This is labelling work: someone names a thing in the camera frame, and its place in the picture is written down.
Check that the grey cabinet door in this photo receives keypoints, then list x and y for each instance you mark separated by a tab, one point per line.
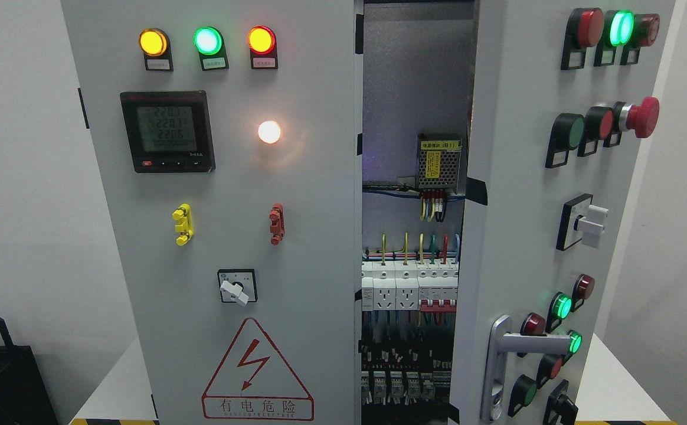
306	285
546	77

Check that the red terminal connector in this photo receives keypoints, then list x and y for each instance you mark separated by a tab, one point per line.
277	228

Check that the white glowing indicator lamp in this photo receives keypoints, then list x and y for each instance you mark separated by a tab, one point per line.
269	131

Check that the metal mesh power supply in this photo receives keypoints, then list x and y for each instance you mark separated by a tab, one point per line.
438	161

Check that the white socket breaker row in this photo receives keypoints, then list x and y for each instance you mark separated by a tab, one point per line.
412	286

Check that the yellow terminal connector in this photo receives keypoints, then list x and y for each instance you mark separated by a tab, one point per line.
183	224

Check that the red indicator lamp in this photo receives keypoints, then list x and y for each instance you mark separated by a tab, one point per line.
263	48

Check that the red electric warning sticker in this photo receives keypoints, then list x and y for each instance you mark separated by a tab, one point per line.
255	382

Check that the black digital power meter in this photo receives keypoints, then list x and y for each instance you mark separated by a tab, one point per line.
168	131

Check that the green indicator lamp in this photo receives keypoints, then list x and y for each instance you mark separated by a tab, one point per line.
210	46

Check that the yellow indicator lamp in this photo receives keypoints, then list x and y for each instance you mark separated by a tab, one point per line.
156	48

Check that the red emergency stop button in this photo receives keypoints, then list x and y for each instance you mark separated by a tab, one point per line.
640	118

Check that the black equipment box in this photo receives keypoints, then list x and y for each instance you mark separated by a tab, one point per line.
23	396

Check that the white rotary selector switch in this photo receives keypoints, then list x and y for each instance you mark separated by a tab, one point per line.
237	285

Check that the silver door handle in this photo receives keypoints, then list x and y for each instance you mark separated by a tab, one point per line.
501	342

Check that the white right door selector switch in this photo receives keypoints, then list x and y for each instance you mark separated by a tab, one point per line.
581	221

